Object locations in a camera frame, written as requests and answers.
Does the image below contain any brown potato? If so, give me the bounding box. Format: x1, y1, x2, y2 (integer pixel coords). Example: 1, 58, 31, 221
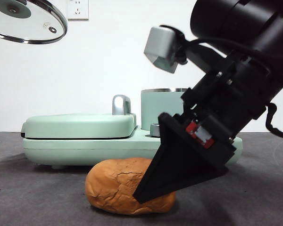
84, 157, 176, 215

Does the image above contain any glass lid with mint knob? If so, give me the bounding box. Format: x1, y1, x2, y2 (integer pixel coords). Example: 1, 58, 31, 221
0, 0, 68, 45

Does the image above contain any mint green steamer pot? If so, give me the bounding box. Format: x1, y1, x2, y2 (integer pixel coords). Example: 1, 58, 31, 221
140, 88, 190, 131

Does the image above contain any silver control knob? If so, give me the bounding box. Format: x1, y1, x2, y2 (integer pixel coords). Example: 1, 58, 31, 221
150, 123, 161, 137

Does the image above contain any mint green breakfast machine base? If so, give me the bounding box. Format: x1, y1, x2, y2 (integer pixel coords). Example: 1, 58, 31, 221
22, 126, 243, 170

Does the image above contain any mint green griddle cover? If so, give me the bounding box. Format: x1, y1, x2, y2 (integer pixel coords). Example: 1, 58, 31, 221
20, 112, 137, 139

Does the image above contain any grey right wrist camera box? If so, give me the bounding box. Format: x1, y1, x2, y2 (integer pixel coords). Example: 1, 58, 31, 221
143, 26, 182, 75

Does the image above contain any chrome cover handle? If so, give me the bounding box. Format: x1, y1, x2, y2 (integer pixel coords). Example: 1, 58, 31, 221
111, 94, 133, 116

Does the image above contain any white wall socket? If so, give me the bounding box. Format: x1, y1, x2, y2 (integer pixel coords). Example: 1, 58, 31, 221
61, 0, 89, 21

